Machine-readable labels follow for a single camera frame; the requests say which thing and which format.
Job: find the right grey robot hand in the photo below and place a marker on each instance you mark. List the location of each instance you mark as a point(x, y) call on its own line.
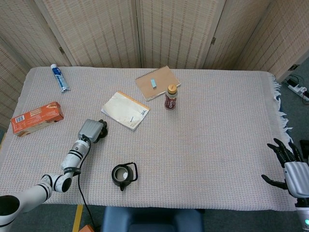
point(295, 176)

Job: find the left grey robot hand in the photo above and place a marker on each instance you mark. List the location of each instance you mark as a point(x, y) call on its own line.
point(90, 129)

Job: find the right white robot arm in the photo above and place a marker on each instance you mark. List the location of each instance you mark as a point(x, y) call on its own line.
point(303, 212)

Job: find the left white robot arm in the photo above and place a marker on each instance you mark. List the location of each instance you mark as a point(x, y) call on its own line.
point(72, 155)

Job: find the black cast iron teapot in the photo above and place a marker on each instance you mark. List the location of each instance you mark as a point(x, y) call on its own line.
point(116, 180)

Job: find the cream notepad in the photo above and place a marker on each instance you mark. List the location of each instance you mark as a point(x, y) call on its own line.
point(123, 110)

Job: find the orange cardboard box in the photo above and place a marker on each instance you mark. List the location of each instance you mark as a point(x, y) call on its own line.
point(36, 118)

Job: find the blue white toothpaste tube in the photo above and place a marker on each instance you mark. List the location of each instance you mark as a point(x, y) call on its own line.
point(60, 78)

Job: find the light blue eraser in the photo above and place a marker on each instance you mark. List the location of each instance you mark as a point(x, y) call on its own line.
point(153, 83)

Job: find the brass screen hinge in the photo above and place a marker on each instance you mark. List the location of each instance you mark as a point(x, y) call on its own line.
point(213, 40)
point(61, 50)

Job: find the Costa coffee bottle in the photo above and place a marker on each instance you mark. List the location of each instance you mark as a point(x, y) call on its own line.
point(170, 101)

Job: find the white power strip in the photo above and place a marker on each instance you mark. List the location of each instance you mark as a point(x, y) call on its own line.
point(298, 90)

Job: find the brown spiral notebook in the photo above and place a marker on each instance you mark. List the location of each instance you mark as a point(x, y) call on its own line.
point(164, 79)

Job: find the pale waffle tablecloth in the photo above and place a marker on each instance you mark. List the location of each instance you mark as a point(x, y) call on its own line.
point(205, 145)

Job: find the orange object on floor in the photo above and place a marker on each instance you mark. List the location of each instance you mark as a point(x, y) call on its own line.
point(86, 228)

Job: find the woven folding screen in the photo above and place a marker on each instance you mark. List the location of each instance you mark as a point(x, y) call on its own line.
point(108, 31)

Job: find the blue chair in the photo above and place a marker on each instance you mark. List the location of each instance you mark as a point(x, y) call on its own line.
point(149, 220)

